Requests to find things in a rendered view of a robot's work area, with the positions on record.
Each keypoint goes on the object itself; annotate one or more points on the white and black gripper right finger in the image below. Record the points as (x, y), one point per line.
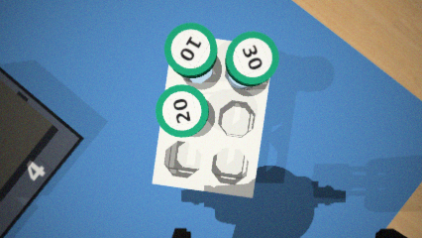
(388, 233)

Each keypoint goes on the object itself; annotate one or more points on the white tube rack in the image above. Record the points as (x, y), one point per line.
(235, 126)

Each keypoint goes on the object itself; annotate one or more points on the blue table mat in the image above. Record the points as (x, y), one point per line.
(341, 148)

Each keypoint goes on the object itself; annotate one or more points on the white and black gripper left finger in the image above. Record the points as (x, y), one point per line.
(181, 233)

